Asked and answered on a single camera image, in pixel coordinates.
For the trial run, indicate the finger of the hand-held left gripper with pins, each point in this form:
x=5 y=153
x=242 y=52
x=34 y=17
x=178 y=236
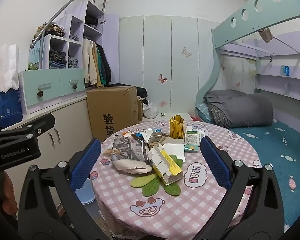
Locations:
x=27 y=126

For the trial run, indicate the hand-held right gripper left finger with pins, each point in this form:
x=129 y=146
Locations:
x=86 y=163

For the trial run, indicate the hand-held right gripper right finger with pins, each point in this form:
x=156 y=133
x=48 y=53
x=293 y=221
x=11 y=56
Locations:
x=215 y=163

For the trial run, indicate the white plastic bucket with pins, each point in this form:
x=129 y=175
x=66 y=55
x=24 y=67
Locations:
x=86 y=195

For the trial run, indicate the blue cartoon snack wrapper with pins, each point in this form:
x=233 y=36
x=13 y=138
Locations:
x=140 y=136

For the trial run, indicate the person's left hand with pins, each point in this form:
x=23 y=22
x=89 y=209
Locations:
x=9 y=192

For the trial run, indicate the small teal box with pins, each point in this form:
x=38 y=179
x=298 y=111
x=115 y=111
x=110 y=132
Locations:
x=191 y=150

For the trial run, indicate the green white medicine box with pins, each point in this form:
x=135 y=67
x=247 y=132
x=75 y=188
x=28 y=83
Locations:
x=192 y=137

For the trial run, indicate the pine cone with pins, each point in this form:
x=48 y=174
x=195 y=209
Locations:
x=75 y=86
x=40 y=93

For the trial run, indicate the beige cabinet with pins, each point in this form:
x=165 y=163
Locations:
x=70 y=120

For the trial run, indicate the beige crumpled paper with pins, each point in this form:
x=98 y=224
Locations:
x=130 y=167

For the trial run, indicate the printed paper bag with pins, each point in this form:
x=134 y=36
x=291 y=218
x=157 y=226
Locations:
x=128 y=150

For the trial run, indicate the wide teal drawer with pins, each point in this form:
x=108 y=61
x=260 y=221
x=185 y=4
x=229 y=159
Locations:
x=40 y=80

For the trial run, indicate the yellow white carton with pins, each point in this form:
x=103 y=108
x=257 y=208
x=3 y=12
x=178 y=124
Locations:
x=165 y=167

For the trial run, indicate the yellow snack bag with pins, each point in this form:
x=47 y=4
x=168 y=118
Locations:
x=177 y=127

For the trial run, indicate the teal plaid pillow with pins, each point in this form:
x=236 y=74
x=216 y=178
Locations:
x=202 y=112

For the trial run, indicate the green toy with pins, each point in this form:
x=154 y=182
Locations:
x=32 y=66

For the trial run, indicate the silver foil wrapper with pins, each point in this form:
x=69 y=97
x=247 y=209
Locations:
x=160 y=136

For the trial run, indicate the brown cardboard piece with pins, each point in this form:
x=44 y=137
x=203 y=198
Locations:
x=156 y=144

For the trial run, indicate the grey blanket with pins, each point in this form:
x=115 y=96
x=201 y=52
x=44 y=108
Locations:
x=247 y=110

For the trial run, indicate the white shopping bag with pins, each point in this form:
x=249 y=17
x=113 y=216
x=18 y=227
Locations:
x=5 y=67

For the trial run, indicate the large cardboard box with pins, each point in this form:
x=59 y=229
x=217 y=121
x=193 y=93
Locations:
x=115 y=105

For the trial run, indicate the narrow teal drawer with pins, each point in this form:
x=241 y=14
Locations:
x=70 y=76

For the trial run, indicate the blue bed sheet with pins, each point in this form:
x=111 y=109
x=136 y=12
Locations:
x=277 y=142

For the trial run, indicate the green leaf mat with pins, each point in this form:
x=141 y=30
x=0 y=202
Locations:
x=150 y=188

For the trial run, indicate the folded clothes piles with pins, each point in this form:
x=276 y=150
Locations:
x=57 y=57

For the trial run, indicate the pale pink butterfly sticker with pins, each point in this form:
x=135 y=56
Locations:
x=162 y=103

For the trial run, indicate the white plastic bag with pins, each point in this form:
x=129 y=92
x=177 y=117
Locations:
x=150 y=111

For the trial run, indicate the cream hanging jacket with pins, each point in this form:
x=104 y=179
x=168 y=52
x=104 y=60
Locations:
x=87 y=62

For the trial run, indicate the mustard hanging garment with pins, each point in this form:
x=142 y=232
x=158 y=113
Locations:
x=96 y=67

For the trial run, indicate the black cloth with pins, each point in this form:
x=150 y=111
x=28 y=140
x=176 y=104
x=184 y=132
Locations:
x=142 y=92

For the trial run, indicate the green hanging garment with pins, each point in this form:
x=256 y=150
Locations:
x=102 y=70

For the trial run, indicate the black hanging coat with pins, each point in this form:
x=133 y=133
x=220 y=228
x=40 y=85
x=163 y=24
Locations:
x=107 y=67

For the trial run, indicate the white cubby shelf unit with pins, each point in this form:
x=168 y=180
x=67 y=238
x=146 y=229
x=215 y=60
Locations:
x=76 y=22

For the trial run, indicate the beige butterfly sticker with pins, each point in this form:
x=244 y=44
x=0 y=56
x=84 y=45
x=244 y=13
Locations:
x=186 y=52

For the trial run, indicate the small blue box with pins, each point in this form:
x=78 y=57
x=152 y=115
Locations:
x=286 y=71

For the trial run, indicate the metal handrail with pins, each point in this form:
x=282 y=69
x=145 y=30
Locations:
x=62 y=10

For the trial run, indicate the white wardrobe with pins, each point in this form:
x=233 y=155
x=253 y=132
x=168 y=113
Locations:
x=152 y=55

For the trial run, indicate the brown hanging object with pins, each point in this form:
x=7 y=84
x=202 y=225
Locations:
x=265 y=35

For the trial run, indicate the purple bed wall shelf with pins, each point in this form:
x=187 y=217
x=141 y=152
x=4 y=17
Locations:
x=277 y=78

